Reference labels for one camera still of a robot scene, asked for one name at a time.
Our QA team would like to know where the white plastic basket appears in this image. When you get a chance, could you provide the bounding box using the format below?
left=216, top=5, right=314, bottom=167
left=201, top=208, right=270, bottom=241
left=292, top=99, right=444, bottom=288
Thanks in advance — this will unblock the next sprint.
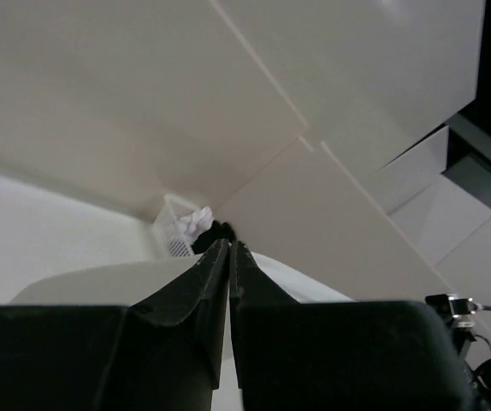
left=151, top=194, right=198, bottom=259

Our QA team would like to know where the black tank top in basket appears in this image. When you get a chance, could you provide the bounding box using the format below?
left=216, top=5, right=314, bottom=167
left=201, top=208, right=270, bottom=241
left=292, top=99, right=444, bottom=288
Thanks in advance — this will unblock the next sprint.
left=192, top=220, right=237, bottom=254

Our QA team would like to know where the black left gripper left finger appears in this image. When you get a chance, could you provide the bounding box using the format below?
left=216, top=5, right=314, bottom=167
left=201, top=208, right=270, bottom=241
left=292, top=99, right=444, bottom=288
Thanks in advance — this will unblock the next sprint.
left=0, top=241, right=229, bottom=410

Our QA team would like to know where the white tank top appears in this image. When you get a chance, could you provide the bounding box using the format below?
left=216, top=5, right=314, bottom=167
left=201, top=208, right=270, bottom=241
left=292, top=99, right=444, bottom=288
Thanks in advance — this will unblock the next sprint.
left=0, top=242, right=360, bottom=410

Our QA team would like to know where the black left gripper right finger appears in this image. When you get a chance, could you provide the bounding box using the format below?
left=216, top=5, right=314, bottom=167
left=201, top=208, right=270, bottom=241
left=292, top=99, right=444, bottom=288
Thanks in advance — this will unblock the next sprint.
left=229, top=242, right=474, bottom=410

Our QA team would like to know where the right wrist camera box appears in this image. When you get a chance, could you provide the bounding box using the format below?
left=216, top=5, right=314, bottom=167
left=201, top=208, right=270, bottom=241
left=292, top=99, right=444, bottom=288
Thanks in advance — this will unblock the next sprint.
left=424, top=294, right=480, bottom=330

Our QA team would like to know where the pale pink garment in basket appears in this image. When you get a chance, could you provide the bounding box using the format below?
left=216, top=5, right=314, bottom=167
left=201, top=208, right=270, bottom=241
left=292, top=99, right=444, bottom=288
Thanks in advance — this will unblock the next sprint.
left=177, top=206, right=214, bottom=241

